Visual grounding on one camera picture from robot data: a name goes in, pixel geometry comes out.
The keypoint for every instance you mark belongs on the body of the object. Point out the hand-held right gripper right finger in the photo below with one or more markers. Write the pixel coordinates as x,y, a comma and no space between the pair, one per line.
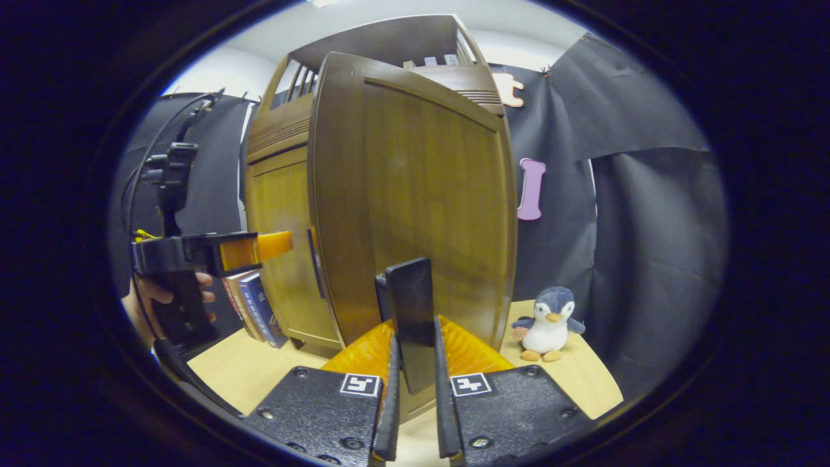
443,408

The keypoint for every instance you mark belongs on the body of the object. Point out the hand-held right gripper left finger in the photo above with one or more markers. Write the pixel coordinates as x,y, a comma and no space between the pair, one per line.
392,402

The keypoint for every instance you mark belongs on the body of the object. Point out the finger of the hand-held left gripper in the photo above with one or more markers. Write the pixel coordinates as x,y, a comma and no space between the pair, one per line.
259,246

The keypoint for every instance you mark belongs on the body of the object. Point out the wooden cabinet door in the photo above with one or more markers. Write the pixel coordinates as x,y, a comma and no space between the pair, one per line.
279,246
421,181

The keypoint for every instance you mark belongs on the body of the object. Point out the wooden double-door shoe cabinet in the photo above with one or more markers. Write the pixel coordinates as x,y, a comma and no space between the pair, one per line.
389,39

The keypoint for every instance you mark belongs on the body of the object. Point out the tan book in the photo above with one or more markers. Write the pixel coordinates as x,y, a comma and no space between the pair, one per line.
238,301

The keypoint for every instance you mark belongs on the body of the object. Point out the blue book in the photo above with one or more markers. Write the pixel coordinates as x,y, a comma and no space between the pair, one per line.
262,308

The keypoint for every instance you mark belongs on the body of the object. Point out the penguin plush toy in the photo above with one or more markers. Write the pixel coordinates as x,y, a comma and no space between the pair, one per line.
548,327

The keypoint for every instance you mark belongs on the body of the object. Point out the black backdrop cloth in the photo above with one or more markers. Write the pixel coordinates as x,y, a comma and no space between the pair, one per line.
648,246

